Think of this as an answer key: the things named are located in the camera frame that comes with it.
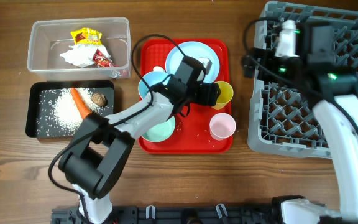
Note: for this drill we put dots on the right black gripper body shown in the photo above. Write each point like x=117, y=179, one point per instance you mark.
x=286, y=65

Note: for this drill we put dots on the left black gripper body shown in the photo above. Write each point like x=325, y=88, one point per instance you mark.
x=213, y=94

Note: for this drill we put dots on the yellow plastic cup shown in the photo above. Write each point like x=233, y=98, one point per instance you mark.
x=225, y=96

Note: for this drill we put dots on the pink plastic cup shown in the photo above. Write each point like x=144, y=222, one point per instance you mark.
x=222, y=126

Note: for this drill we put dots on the light blue bowl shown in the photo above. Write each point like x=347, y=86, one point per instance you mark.
x=151, y=78

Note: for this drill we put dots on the green bowl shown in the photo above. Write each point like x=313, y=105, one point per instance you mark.
x=160, y=132

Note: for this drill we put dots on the brown food ball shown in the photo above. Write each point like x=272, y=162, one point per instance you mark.
x=99, y=99

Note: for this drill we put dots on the orange carrot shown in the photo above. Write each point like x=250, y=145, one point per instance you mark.
x=80, y=104

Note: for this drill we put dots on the white napkin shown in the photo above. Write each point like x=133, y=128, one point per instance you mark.
x=81, y=55

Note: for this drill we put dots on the red yellow snack wrapper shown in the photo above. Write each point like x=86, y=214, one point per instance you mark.
x=86, y=36

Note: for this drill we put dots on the white rice pile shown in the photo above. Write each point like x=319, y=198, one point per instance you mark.
x=57, y=114

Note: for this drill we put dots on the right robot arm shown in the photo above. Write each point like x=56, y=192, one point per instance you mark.
x=304, y=59

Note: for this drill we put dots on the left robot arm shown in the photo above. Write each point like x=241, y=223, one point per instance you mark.
x=94, y=160

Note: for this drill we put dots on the grey dishwasher rack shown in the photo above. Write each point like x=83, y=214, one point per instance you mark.
x=280, y=121

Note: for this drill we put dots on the red serving tray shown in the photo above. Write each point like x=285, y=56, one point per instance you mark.
x=191, y=134

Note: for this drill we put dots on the white plastic spoon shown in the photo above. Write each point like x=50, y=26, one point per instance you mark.
x=158, y=69

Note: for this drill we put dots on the black plastic tray bin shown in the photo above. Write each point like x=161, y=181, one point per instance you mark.
x=85, y=88

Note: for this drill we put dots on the clear plastic bin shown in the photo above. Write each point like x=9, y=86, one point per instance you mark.
x=49, y=39

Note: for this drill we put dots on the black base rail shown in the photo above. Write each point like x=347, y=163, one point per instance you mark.
x=246, y=214

